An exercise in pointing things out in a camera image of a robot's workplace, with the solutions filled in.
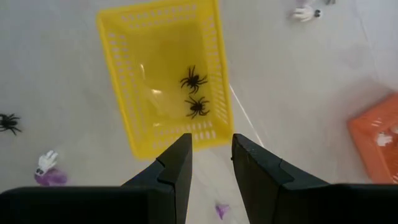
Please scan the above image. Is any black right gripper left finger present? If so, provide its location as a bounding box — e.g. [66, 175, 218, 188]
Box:
[0, 133, 193, 224]

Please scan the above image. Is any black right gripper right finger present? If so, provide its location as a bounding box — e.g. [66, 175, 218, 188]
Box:
[231, 133, 398, 224]

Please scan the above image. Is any purple plastic toy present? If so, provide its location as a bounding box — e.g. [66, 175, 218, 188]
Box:
[215, 203, 230, 221]
[34, 167, 68, 187]

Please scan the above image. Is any black plastic spider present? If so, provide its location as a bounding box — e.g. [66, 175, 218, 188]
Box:
[0, 113, 22, 136]
[179, 64, 208, 95]
[184, 96, 211, 119]

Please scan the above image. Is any white plastic skeleton toy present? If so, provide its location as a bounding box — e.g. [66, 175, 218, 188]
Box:
[34, 150, 59, 175]
[375, 132, 394, 147]
[290, 5, 323, 23]

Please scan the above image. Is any yellow plastic basket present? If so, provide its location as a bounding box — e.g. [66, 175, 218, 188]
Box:
[95, 0, 234, 161]

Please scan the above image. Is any orange plastic basket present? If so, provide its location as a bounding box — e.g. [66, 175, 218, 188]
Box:
[347, 92, 398, 185]

